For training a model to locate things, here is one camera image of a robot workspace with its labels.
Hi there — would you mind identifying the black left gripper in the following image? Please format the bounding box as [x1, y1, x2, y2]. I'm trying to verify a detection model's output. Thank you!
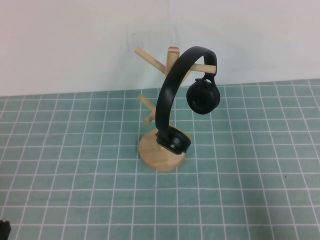
[0, 219, 12, 240]

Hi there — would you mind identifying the black over-ear headphones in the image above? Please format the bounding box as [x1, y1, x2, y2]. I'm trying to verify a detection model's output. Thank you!
[154, 45, 221, 154]

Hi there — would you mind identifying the wooden tree headphone stand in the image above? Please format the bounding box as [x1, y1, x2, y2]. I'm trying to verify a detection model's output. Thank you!
[134, 46, 216, 173]

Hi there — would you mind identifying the green white-checked tablecloth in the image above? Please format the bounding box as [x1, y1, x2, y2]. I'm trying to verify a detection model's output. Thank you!
[0, 78, 320, 240]

